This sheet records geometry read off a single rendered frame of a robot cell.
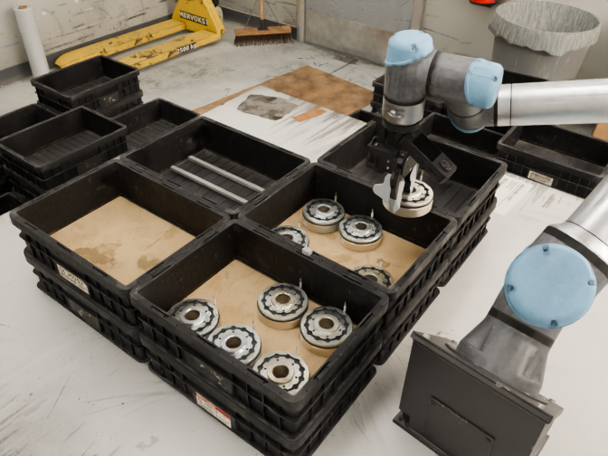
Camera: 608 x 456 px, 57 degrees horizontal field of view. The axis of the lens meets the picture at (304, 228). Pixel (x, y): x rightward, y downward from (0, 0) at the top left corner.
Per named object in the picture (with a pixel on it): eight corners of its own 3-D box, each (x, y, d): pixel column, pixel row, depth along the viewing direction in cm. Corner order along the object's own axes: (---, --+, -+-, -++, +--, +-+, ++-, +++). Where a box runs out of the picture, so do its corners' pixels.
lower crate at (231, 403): (380, 373, 120) (386, 336, 112) (294, 482, 101) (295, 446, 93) (239, 290, 138) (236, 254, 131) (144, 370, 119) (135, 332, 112)
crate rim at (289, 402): (391, 305, 107) (393, 296, 105) (295, 416, 88) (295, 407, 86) (234, 224, 125) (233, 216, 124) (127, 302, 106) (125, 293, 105)
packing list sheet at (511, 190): (535, 183, 178) (536, 182, 178) (508, 218, 163) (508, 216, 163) (441, 149, 193) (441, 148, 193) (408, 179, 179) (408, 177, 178)
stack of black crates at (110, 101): (118, 133, 309) (100, 53, 281) (155, 151, 295) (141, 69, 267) (53, 164, 284) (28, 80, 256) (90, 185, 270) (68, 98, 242)
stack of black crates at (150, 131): (167, 157, 291) (158, 97, 270) (210, 177, 277) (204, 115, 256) (103, 192, 265) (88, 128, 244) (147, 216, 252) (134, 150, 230)
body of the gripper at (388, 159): (384, 151, 117) (387, 99, 108) (421, 165, 113) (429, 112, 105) (365, 170, 112) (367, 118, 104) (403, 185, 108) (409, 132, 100)
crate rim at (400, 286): (458, 228, 126) (460, 219, 124) (391, 305, 107) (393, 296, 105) (313, 168, 144) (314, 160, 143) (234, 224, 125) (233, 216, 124)
